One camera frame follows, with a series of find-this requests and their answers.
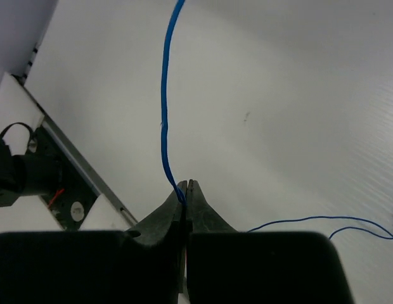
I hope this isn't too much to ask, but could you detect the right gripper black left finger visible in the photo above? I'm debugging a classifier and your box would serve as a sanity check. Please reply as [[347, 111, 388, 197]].
[[0, 194, 184, 303]]

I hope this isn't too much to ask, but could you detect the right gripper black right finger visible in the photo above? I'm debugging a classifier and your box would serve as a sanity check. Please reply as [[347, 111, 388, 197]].
[[186, 180, 354, 303]]

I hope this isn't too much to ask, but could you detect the thin blue headphone cable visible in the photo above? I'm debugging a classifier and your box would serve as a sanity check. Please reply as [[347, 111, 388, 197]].
[[160, 0, 393, 241]]

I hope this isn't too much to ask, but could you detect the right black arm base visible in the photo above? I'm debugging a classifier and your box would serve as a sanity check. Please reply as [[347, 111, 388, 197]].
[[34, 126, 98, 231]]

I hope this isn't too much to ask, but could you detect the aluminium rail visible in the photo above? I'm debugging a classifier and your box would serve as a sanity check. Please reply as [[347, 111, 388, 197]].
[[22, 86, 138, 227]]

